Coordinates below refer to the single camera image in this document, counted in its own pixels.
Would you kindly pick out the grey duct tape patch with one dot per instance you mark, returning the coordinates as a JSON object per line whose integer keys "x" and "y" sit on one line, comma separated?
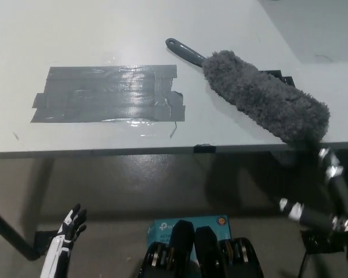
{"x": 104, "y": 92}

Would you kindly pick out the black floor plate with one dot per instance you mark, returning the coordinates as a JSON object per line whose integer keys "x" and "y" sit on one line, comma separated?
{"x": 45, "y": 240}
{"x": 322, "y": 243}

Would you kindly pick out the grey fluffy duster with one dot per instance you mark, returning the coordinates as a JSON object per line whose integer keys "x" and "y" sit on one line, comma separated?
{"x": 264, "y": 92}

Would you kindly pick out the teal router box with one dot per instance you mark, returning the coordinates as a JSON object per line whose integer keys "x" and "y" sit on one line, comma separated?
{"x": 162, "y": 231}

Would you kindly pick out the black metal table leg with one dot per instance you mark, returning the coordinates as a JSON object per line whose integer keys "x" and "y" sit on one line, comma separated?
{"x": 8, "y": 231}

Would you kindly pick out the black table clamp bracket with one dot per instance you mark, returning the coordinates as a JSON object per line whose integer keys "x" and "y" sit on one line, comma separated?
{"x": 287, "y": 79}

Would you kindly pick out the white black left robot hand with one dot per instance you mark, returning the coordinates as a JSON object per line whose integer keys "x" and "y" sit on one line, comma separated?
{"x": 64, "y": 231}

